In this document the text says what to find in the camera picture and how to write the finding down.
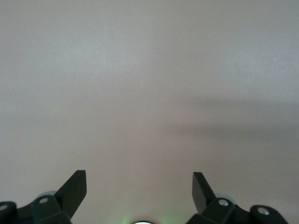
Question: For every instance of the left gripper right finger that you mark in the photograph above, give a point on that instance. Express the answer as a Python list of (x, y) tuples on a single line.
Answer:
[(205, 203)]

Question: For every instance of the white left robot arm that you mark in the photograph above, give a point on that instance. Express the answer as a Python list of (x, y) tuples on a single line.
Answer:
[(143, 222)]

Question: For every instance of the brown table mat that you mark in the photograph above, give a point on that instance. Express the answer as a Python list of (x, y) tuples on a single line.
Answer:
[(116, 81)]

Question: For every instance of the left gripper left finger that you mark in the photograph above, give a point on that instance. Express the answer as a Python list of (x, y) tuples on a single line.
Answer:
[(67, 198)]

